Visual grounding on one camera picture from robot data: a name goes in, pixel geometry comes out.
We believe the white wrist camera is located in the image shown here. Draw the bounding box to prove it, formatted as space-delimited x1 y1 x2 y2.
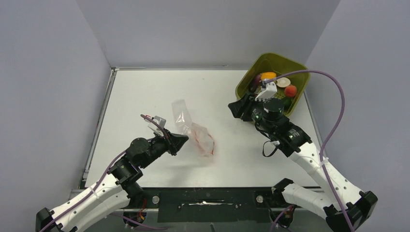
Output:
255 82 278 102
148 116 166 136

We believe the dark green toy avocado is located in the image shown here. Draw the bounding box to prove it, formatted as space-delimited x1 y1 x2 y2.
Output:
281 97 292 111

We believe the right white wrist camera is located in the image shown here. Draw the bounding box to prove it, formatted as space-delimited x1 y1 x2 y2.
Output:
255 82 278 102

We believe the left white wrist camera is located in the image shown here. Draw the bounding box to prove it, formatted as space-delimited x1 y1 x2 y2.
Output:
148 116 166 136

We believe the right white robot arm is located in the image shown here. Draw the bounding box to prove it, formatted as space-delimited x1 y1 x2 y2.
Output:
228 93 378 232

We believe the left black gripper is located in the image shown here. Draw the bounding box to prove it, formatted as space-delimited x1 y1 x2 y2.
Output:
140 128 189 169

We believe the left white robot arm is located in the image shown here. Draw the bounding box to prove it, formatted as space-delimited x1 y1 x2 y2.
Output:
35 130 189 232

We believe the purple toy eggplant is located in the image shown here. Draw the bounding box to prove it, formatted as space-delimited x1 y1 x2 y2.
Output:
249 73 262 93

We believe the yellow toy bell pepper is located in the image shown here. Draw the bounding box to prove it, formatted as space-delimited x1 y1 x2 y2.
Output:
260 72 277 81

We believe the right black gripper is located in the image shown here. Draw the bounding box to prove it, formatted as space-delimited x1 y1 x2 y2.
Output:
229 92 275 135

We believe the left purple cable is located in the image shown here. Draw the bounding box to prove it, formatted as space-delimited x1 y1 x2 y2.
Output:
38 114 172 232

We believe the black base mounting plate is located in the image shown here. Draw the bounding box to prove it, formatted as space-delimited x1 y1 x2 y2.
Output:
123 187 314 231

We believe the clear zip top bag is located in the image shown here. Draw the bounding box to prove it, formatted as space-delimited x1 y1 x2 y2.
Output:
171 100 215 157

